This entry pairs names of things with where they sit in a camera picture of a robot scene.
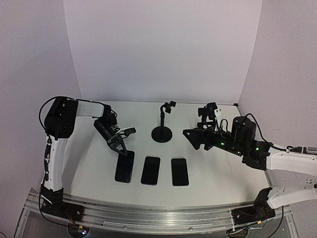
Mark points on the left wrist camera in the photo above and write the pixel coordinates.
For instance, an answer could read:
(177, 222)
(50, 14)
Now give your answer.
(126, 131)

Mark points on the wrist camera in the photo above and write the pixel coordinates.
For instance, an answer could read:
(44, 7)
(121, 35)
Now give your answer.
(126, 131)
(214, 112)

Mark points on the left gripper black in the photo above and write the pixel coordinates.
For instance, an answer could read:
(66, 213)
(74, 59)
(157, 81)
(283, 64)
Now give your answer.
(115, 140)

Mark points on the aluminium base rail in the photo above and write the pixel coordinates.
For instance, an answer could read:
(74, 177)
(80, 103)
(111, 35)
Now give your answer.
(98, 219)

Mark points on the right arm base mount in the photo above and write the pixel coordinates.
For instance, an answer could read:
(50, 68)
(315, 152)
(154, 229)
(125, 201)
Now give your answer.
(259, 211)

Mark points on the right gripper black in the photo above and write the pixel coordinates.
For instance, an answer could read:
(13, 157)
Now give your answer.
(209, 133)

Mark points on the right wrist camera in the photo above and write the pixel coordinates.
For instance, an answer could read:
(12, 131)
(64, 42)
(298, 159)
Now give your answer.
(214, 112)

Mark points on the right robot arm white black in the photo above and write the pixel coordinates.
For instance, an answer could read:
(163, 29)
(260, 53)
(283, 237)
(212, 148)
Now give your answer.
(261, 155)

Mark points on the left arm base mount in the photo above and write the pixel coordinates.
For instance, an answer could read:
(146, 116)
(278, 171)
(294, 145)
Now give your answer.
(54, 205)

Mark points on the black phone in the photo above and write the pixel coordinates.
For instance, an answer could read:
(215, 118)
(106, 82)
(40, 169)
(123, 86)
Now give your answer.
(124, 167)
(150, 173)
(179, 172)

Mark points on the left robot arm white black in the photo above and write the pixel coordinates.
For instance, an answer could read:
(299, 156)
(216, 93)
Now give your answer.
(59, 125)

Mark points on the black phone stand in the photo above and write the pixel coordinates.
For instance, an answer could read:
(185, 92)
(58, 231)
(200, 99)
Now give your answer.
(163, 134)
(203, 113)

